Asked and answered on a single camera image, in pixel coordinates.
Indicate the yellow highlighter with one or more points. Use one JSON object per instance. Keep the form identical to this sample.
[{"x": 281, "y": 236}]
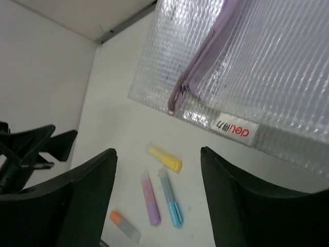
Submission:
[{"x": 166, "y": 158}]

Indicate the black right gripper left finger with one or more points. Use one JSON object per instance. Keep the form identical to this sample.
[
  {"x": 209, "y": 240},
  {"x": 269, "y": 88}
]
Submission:
[{"x": 67, "y": 210}]

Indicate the pink purple highlighter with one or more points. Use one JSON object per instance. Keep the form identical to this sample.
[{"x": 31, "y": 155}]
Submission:
[{"x": 150, "y": 201}]

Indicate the blue highlighter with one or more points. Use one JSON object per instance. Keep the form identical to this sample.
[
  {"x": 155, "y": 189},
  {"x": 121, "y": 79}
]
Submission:
[{"x": 173, "y": 207}]

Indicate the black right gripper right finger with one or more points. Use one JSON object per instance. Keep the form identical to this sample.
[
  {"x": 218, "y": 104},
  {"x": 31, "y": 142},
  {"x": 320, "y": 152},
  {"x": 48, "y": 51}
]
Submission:
[{"x": 248, "y": 211}]

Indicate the orange grey highlighter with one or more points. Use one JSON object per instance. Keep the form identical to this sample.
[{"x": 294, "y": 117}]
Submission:
[{"x": 125, "y": 226}]

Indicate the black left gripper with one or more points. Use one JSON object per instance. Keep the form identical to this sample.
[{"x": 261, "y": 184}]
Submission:
[{"x": 22, "y": 153}]

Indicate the clear purple zipper pouch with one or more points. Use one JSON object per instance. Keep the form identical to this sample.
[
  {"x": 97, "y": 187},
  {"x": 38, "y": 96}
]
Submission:
[{"x": 255, "y": 72}]

